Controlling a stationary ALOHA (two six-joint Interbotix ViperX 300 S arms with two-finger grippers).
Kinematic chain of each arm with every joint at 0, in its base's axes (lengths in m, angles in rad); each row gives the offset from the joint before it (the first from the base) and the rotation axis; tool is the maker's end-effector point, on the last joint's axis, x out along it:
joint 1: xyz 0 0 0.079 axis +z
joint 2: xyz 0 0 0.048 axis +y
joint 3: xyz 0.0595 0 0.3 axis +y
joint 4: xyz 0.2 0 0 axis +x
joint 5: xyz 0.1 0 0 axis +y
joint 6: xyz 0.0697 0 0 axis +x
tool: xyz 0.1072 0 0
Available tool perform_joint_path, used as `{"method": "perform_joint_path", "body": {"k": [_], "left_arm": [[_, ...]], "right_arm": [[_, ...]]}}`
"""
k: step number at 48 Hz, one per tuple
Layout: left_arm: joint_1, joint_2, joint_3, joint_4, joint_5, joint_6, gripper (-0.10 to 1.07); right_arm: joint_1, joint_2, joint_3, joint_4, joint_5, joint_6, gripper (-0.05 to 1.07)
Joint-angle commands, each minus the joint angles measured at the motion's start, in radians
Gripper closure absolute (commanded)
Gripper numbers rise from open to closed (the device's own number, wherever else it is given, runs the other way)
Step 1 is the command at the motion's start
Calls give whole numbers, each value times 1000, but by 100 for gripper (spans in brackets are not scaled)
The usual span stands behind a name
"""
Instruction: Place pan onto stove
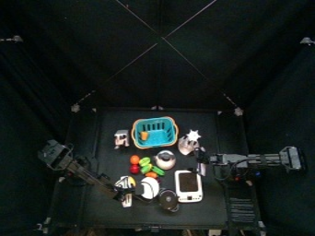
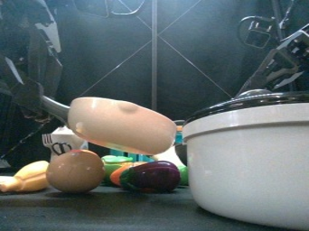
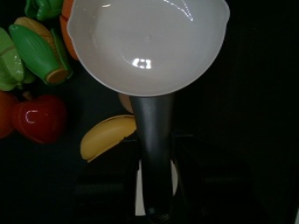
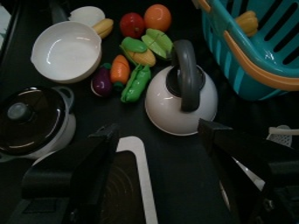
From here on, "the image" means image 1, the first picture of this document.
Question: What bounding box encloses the white pan black handle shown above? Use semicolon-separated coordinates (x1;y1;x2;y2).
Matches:
134;176;162;201

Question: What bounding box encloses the white toy stove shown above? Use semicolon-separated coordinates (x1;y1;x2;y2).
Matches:
174;170;204;204

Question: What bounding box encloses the silver round toy dish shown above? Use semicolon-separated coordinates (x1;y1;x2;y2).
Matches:
178;136;200;156

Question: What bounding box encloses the white star-shaped toy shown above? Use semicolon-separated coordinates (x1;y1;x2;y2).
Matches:
186;129;202;142

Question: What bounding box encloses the silver toy kettle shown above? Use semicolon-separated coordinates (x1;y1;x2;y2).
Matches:
152;149;178;171

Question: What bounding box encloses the black round pot lid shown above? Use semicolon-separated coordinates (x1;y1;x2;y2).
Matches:
158;188;182;213

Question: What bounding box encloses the teal basket orange rim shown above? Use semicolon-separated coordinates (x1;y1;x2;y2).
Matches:
131;115;180;150

